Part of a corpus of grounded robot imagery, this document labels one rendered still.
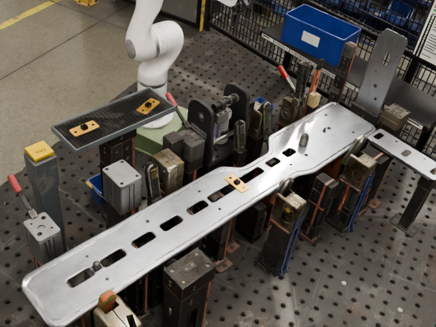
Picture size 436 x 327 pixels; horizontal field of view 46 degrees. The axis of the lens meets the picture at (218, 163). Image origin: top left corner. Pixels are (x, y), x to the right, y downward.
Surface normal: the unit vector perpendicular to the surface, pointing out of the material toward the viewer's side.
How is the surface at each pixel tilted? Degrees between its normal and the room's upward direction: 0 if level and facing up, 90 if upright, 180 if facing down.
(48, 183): 90
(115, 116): 0
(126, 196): 90
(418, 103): 0
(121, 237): 0
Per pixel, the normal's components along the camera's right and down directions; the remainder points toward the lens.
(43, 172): 0.68, 0.55
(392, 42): -0.72, 0.40
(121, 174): 0.11, -0.73
